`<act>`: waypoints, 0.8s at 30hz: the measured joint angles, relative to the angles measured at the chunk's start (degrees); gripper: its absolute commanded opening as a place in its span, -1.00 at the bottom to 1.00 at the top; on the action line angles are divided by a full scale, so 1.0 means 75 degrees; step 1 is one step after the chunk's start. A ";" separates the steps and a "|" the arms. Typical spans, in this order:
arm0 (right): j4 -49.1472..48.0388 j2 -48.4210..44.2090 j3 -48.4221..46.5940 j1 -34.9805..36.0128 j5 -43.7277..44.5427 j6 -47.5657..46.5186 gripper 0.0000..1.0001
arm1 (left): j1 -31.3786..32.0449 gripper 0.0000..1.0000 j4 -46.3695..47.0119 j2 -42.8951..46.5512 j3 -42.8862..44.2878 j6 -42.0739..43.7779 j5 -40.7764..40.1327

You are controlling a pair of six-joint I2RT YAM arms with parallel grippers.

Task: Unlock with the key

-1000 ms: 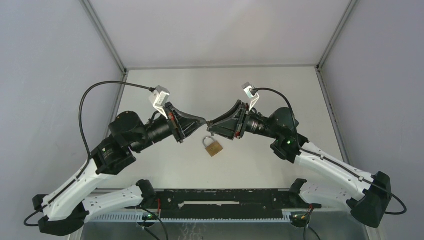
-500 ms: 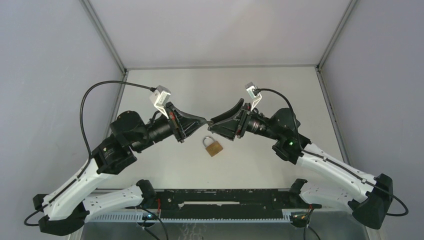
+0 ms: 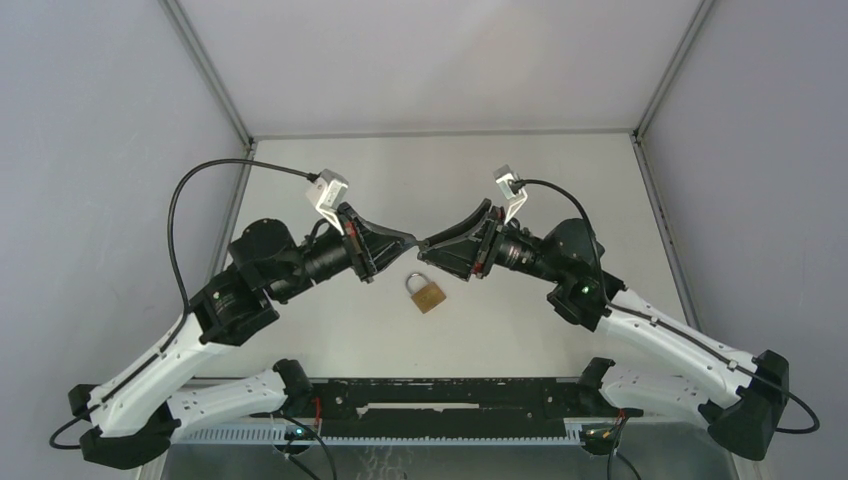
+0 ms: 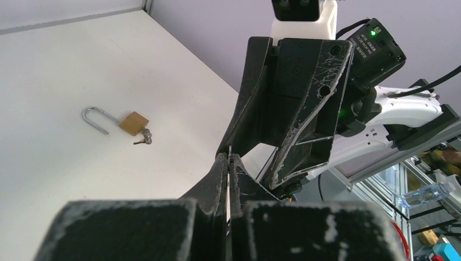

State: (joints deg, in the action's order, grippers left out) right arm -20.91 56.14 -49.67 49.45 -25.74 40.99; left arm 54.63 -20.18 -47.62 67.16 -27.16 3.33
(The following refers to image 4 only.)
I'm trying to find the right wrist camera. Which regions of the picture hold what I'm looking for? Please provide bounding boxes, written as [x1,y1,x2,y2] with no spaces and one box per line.
[270,0,338,46]

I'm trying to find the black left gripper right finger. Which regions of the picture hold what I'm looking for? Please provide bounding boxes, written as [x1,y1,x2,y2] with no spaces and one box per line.
[229,154,407,260]

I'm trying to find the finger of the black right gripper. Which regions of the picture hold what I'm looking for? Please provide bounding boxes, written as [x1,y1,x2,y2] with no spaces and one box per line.
[217,36,353,156]
[268,47,353,190]

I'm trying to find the silver key bunch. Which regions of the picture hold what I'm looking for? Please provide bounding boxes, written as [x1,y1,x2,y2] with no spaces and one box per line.
[133,128,152,145]

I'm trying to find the long shackle brass padlock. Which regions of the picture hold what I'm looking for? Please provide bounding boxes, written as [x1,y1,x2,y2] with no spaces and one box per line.
[82,107,152,138]

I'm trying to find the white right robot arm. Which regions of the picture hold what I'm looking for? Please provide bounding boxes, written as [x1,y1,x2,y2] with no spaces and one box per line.
[217,18,459,196]

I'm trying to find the aluminium frame rails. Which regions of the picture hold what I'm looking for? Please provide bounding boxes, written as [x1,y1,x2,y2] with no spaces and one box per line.
[330,122,460,247]

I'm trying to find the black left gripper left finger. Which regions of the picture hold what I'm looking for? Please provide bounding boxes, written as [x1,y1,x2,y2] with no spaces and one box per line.
[35,153,228,260]

